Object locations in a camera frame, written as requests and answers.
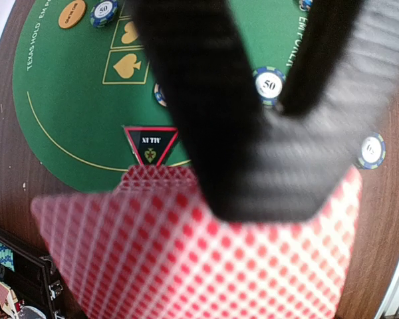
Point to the round green poker mat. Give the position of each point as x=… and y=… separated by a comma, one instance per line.
x=75, y=89

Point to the red black triangular button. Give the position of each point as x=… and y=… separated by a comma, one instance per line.
x=151, y=145

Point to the orange round blind button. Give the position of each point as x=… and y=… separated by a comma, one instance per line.
x=72, y=14

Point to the pink backed card deck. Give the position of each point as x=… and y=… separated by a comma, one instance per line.
x=153, y=249

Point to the green blue chip mat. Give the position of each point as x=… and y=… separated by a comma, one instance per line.
x=269, y=82
x=103, y=13

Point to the clear dealer button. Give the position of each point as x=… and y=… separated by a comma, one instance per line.
x=30, y=312

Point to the green blue chip mat top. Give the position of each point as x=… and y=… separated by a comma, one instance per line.
x=103, y=13

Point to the red card deck in case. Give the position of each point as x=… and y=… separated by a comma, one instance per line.
x=8, y=301

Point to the dark blue chip stack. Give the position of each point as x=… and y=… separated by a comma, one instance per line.
x=372, y=152

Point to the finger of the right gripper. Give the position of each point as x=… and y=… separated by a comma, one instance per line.
x=279, y=164

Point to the black chip carrying case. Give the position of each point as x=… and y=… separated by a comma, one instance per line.
x=35, y=279

